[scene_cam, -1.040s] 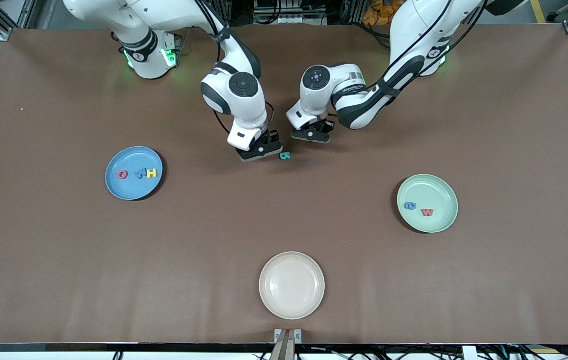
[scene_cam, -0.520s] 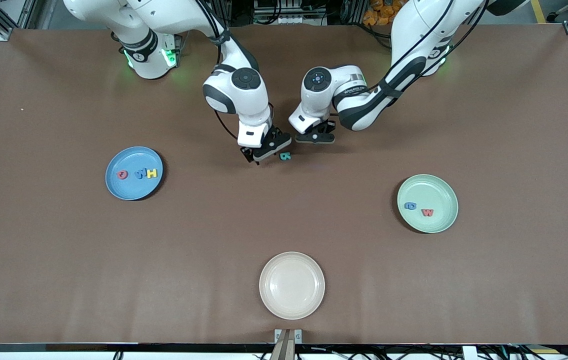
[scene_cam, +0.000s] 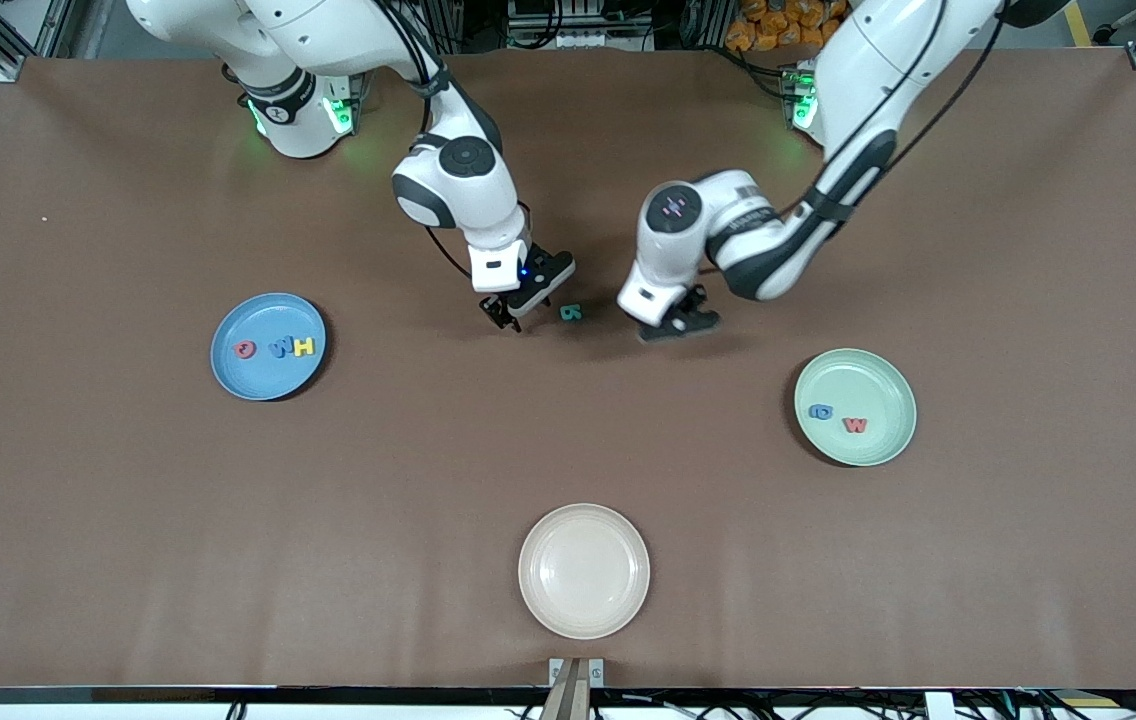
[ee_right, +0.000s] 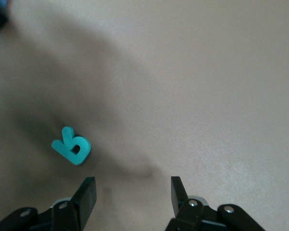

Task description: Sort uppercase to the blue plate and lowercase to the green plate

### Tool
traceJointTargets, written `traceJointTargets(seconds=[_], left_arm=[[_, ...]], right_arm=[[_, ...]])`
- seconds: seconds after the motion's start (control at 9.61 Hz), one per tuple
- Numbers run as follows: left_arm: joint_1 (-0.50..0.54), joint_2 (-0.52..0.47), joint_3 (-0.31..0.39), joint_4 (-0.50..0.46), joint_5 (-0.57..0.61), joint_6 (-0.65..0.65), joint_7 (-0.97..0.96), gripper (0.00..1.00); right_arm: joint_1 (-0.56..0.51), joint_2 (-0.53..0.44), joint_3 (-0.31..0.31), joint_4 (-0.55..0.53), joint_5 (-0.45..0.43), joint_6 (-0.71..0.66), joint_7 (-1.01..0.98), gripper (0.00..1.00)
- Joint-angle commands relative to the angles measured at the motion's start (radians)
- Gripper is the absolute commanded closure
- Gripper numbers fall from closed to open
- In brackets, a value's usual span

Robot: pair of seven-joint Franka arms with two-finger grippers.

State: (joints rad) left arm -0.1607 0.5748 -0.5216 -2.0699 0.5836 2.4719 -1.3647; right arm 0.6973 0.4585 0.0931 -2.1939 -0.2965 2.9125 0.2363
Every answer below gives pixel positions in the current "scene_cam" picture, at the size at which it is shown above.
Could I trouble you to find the green plate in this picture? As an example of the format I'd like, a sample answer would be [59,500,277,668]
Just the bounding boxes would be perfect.
[794,348,918,467]

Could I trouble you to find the blue plate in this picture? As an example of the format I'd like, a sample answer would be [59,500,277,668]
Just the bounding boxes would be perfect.
[210,292,327,402]

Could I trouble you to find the beige plate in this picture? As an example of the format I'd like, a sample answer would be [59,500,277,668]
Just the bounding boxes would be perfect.
[518,503,651,641]

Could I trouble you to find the black electronics box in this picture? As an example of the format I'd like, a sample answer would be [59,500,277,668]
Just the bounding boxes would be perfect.
[508,0,654,51]

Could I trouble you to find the bag of orange items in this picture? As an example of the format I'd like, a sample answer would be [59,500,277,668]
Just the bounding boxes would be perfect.
[725,0,849,53]

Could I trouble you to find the brown table cover sheet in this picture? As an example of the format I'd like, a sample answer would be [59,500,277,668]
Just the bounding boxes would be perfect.
[0,48,1136,691]

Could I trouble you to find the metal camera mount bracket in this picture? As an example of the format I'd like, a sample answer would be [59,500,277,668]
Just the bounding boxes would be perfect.
[538,657,606,720]

